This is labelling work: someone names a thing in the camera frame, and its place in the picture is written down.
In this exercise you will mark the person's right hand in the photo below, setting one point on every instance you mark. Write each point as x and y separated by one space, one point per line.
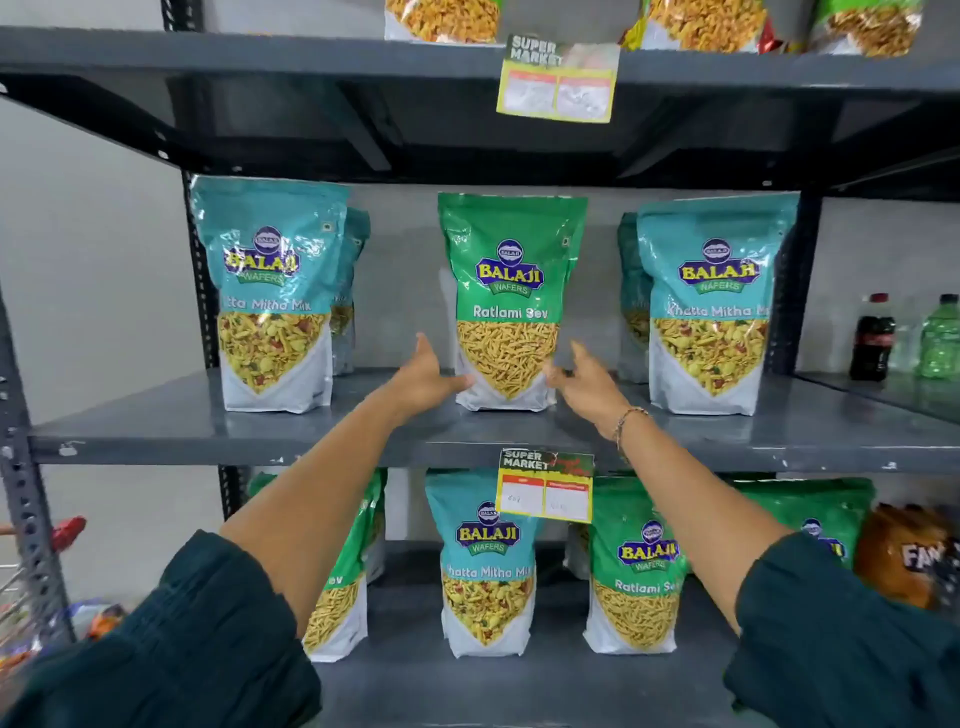
592 394

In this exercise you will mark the person's left hand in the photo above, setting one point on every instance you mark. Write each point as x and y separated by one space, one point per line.
424 386

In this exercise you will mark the person's right thumb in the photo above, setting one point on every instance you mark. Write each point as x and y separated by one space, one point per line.
557 376

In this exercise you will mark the person's left thumb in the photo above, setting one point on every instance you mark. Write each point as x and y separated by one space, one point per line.
459 383

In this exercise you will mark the green thin-noodle snack packet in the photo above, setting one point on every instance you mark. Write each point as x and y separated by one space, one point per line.
510 247
341 600
375 525
817 510
630 585

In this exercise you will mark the teal mixed snack packet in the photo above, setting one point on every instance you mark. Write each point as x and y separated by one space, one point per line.
631 300
487 570
270 247
712 262
352 300

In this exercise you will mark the yellow red price label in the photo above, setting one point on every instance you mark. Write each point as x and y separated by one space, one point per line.
546 486

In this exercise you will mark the grey metal shelf rack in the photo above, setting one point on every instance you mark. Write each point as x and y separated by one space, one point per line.
225 427

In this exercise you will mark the yellow green price label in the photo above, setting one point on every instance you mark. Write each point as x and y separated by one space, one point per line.
559 79

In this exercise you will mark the dark cola bottle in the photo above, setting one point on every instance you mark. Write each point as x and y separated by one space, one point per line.
871 341

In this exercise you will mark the neighbouring grey shelf board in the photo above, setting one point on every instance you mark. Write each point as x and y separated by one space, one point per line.
885 390

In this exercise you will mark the clear yellow-noodle snack packet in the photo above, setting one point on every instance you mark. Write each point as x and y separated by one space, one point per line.
705 22
442 19

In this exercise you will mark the green soda bottle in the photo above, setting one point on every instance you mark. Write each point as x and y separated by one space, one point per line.
939 341

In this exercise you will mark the orange soda bottle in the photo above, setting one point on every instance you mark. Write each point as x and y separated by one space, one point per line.
896 555

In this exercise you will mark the dark green left sleeve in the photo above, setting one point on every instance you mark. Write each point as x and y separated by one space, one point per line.
172 645

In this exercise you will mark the dark green sleeve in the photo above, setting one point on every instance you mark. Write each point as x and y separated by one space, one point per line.
840 645
172 645

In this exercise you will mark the dark green right sleeve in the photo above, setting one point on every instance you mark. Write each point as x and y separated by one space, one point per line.
840 645

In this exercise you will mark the red snack packet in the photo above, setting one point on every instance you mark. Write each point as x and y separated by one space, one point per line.
769 37

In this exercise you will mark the green-edged yellow-noodle snack packet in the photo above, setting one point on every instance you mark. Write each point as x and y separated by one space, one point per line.
870 26

